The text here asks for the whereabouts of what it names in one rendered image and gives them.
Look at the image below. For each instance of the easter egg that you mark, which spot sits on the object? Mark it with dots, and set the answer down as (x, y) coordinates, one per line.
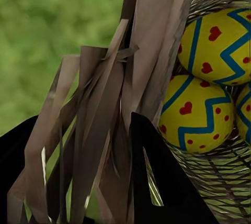
(243, 114)
(217, 47)
(197, 116)

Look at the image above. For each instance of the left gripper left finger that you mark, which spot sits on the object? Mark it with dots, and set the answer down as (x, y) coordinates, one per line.
(12, 160)

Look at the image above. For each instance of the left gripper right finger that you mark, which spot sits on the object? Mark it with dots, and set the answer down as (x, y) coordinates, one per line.
(182, 202)

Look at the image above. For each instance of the wicker basket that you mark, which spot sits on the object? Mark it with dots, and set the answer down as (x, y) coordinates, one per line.
(132, 75)

